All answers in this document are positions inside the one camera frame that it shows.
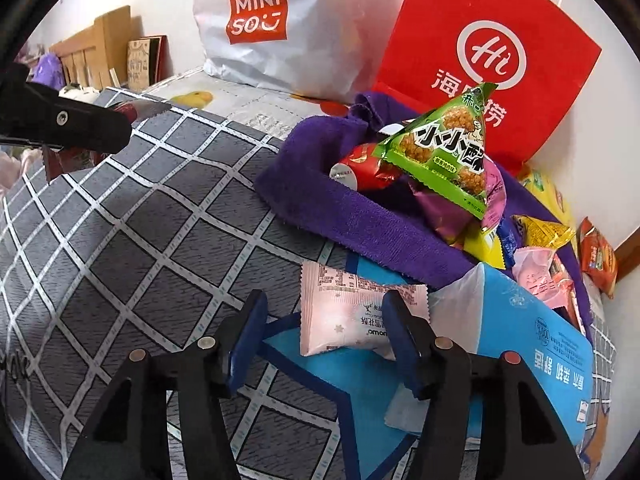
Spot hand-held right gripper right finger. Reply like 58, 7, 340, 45
382, 290, 586, 480

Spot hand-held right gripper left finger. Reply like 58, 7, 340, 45
61, 289, 269, 480

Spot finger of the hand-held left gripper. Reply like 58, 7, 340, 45
0, 62, 132, 153

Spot pale pink snack packet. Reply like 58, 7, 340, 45
299, 260, 431, 361

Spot red snack packet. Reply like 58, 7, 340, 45
42, 100, 171, 183

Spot white floral pillow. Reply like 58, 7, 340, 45
57, 85, 101, 106

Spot purple cloth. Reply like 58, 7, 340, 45
39, 54, 67, 86

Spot wooden headboard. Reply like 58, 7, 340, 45
47, 5, 132, 88

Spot patterned gift box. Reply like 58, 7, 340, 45
125, 35, 168, 92

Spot yellow flat snack packet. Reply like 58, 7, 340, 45
462, 230, 503, 268

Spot purple towel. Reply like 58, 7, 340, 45
254, 91, 596, 341

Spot blue tissue pack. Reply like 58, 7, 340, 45
384, 261, 596, 480

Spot magenta snack packet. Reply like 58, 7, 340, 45
407, 160, 508, 248

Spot grey checked blanket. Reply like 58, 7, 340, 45
0, 87, 640, 480

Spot red silver small packet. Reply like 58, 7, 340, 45
329, 142, 403, 192

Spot pink orange small packet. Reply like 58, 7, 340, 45
547, 255, 588, 333

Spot white printed bedsheet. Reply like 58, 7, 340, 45
140, 62, 361, 141

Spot yellow triangular snack packet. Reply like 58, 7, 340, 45
510, 215, 577, 251

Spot green triangular snack packet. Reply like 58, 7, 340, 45
372, 81, 493, 221

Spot yellow snack bag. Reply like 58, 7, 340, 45
517, 162, 581, 251

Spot orange red snack bag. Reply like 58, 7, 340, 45
579, 216, 620, 301

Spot white plastic shopping bag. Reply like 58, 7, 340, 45
192, 0, 418, 106

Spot red paper bag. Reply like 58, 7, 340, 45
372, 0, 603, 171

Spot brown wooden door frame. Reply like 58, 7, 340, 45
612, 230, 640, 281

